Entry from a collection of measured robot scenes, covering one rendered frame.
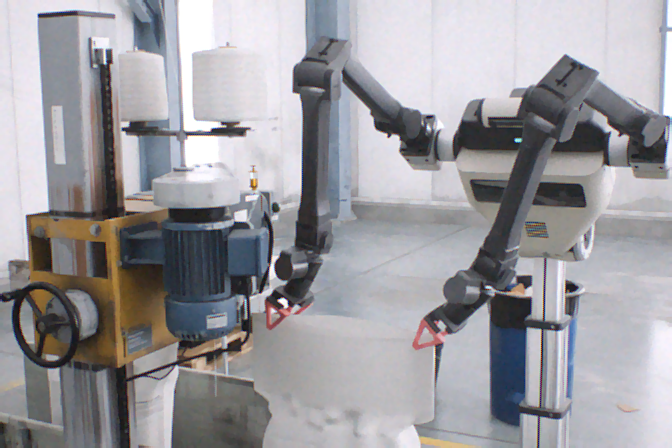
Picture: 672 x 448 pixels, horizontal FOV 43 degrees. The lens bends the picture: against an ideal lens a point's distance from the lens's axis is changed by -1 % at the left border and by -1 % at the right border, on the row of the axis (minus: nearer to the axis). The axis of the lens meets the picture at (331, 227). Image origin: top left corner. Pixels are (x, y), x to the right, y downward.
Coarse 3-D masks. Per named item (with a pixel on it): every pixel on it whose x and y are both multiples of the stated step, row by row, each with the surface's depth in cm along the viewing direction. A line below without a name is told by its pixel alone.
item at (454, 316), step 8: (448, 304) 189; (456, 304) 187; (464, 304) 186; (432, 312) 187; (440, 312) 188; (448, 312) 188; (456, 312) 187; (464, 312) 187; (472, 312) 187; (448, 320) 188; (456, 320) 188; (464, 320) 188; (448, 328) 186; (456, 328) 187
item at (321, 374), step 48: (288, 336) 208; (336, 336) 199; (384, 336) 197; (432, 336) 194; (288, 384) 211; (336, 384) 201; (384, 384) 199; (432, 384) 196; (288, 432) 207; (336, 432) 201; (384, 432) 198
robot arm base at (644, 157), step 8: (664, 128) 198; (664, 136) 197; (640, 144) 199; (656, 144) 197; (664, 144) 199; (632, 152) 202; (640, 152) 201; (648, 152) 200; (656, 152) 200; (664, 152) 199; (632, 160) 202; (640, 160) 201; (648, 160) 200; (656, 160) 199; (664, 160) 199
